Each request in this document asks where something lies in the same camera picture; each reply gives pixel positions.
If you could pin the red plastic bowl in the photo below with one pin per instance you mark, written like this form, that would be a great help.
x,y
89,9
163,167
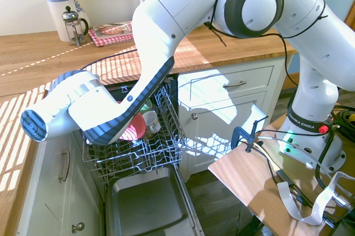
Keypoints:
x,y
134,129

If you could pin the white vase blue print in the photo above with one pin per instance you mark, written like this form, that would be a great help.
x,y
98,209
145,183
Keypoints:
x,y
81,11

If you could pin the round metal cabinet knob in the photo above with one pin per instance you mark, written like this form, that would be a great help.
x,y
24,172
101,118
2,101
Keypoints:
x,y
195,116
78,227

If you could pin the blue clamp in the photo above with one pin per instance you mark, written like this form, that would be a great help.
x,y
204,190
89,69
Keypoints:
x,y
237,136

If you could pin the open dishwasher door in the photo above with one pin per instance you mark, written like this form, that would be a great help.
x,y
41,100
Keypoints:
x,y
147,205

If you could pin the glass french press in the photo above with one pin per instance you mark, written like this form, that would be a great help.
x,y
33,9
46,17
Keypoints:
x,y
73,29

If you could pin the green cup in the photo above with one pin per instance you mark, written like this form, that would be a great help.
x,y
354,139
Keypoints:
x,y
147,107

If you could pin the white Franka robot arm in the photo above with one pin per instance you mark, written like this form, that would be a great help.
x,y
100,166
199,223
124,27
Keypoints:
x,y
172,11

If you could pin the pie cover cookbook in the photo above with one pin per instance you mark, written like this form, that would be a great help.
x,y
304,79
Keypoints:
x,y
113,29

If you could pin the white pitcher blue lid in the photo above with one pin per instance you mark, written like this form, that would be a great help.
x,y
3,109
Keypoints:
x,y
59,14

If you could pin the black adapter box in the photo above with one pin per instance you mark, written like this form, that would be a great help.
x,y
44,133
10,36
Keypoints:
x,y
285,177

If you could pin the wooden mounting board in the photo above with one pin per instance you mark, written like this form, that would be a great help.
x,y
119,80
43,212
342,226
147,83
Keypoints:
x,y
249,175

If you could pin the red checkered cloth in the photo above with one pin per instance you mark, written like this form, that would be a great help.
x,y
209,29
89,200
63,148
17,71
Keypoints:
x,y
111,40

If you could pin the white mug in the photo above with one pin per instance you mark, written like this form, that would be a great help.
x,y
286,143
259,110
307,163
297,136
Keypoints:
x,y
151,122

